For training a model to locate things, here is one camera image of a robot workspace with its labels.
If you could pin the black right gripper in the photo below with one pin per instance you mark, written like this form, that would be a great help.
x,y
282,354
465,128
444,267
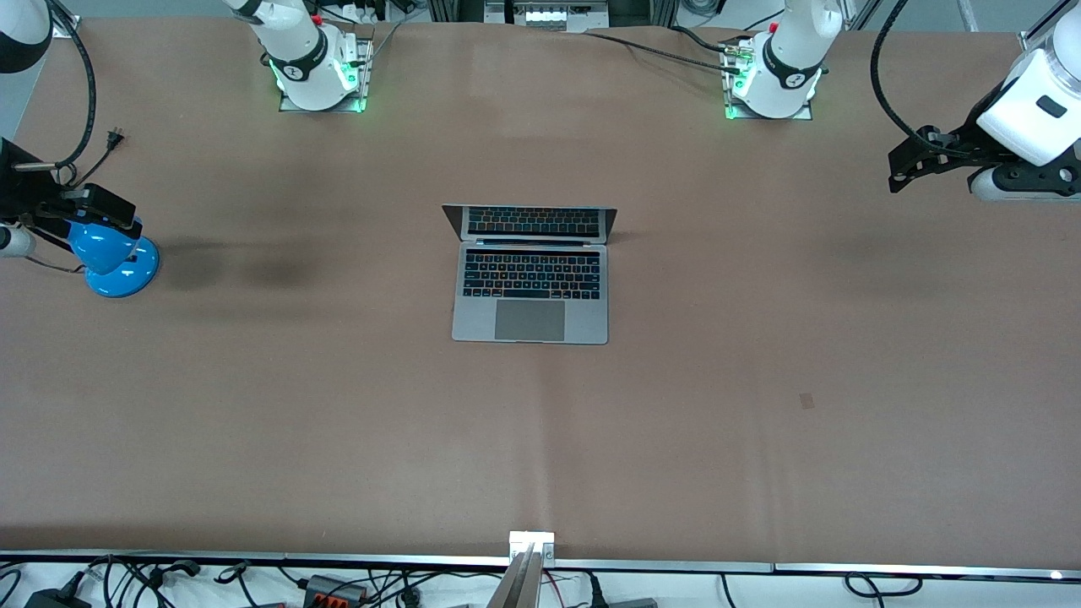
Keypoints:
x,y
17,187

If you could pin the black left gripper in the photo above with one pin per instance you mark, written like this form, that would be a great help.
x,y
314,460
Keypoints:
x,y
968,133

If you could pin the silver grey laptop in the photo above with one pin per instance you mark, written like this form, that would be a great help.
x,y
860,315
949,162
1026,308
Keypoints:
x,y
529,300

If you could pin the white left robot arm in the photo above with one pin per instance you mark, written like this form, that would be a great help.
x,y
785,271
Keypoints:
x,y
790,59

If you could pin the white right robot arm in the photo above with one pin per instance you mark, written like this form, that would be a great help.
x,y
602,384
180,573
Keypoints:
x,y
304,51

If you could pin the blue desk lamp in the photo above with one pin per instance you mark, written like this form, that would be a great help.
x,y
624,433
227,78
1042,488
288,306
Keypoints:
x,y
114,262

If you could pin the white power strip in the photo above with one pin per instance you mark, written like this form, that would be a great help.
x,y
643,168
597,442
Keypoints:
x,y
365,10

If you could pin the black power adapter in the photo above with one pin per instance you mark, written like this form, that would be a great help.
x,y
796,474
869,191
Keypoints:
x,y
52,599

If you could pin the grey control box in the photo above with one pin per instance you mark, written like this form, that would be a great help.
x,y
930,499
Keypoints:
x,y
545,12

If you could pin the black orange connector block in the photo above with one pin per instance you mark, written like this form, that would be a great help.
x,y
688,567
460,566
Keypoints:
x,y
334,587

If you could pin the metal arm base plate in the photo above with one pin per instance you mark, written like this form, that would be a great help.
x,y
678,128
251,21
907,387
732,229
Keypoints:
x,y
728,97
365,72

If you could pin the aluminium table edge rail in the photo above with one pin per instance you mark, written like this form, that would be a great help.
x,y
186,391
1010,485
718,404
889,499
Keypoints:
x,y
253,557

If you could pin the silver camera mount bracket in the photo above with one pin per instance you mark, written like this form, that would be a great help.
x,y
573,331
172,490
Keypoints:
x,y
532,545

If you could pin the aluminium camera pole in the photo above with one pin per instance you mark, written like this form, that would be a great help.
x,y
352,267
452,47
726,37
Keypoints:
x,y
517,583

